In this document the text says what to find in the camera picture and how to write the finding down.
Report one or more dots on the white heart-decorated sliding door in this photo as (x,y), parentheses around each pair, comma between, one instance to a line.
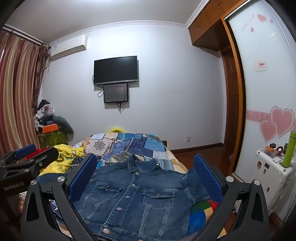
(261,97)

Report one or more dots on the yellow plush toy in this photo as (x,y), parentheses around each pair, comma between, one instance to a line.
(117,129)

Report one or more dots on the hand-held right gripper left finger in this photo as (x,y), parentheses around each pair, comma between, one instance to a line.
(83,176)

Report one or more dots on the yellow printed blanket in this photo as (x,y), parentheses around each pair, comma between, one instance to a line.
(64,150)

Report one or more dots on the striped red curtain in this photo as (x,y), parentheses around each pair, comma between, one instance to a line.
(18,92)

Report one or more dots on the white air conditioner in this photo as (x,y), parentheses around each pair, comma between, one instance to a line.
(69,47)

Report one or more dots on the black wall television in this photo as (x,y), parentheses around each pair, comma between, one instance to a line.
(115,69)

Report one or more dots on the pile of mixed clothes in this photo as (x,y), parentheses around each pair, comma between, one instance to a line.
(44,113)

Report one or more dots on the white paper note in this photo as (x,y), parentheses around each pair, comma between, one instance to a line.
(260,66)

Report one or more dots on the navy dotted cloth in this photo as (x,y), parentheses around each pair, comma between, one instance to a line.
(75,162)

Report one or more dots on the blue denim jacket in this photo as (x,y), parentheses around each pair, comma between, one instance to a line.
(129,197)

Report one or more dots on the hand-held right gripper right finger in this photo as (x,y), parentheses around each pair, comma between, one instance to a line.
(205,176)

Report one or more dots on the wooden bed frame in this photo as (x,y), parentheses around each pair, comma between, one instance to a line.
(164,142)

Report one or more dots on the blue patchwork quilt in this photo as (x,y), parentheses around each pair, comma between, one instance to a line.
(138,143)

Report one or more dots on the white suitcase with stickers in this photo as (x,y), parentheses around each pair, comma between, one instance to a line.
(275,176)

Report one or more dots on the green bottle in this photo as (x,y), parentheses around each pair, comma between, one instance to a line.
(289,150)

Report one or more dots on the orange box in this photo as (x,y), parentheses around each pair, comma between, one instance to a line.
(50,128)

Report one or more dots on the red cloth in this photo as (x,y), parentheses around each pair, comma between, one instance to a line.
(33,154)

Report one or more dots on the curtain rail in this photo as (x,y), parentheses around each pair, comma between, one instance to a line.
(23,34)

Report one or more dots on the beige plush blanket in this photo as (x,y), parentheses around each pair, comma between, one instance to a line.
(177,162)

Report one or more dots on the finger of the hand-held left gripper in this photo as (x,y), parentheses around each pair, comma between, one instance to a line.
(46,154)
(25,148)

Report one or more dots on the small black wall monitor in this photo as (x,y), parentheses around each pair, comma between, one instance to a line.
(115,92)

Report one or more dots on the rainbow plush blanket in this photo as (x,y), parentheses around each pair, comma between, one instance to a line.
(201,213)

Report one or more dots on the grey curved pillow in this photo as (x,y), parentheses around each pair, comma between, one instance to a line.
(66,125)

